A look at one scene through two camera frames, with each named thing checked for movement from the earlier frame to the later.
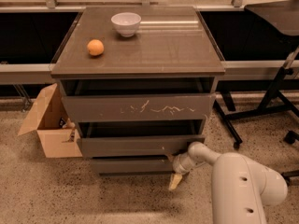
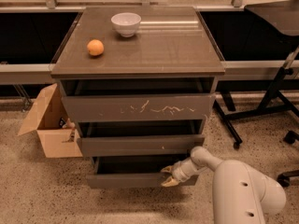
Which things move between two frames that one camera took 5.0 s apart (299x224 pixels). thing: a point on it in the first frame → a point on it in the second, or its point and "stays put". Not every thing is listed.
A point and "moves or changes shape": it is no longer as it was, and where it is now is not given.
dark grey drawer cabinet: x=140 y=84 stays put
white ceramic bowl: x=126 y=23 stays put
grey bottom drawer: x=132 y=164 moves or changes shape
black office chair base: x=290 y=137 stays put
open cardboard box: x=56 y=131 stays put
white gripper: x=178 y=165 → x=178 y=172
